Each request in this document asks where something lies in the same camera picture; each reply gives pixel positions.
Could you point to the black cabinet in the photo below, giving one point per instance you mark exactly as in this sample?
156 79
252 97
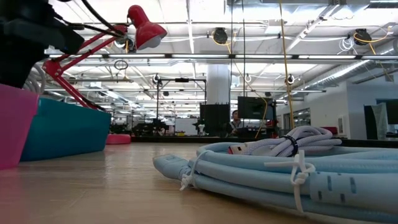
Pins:
214 121

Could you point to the black aluminium table frame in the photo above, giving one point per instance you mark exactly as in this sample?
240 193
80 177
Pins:
155 139

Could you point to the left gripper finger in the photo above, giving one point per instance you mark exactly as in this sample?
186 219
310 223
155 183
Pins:
15 71

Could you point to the red plastic bin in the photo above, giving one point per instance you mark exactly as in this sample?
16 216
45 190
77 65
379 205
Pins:
15 130

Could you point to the white building column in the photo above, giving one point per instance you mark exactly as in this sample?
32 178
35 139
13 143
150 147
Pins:
218 84

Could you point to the black display screen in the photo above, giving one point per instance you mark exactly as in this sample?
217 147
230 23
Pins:
255 108

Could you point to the silver ventilation duct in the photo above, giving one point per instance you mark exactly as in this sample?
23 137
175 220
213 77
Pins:
342 73

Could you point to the red desk lamp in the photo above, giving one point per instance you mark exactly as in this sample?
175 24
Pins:
146 31

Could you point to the distant black frame rig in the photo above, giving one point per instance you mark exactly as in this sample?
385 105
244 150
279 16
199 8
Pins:
182 80

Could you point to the person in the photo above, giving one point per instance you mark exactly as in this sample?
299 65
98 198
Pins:
235 124

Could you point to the blue plastic bin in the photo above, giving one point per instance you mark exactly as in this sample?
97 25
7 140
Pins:
68 130

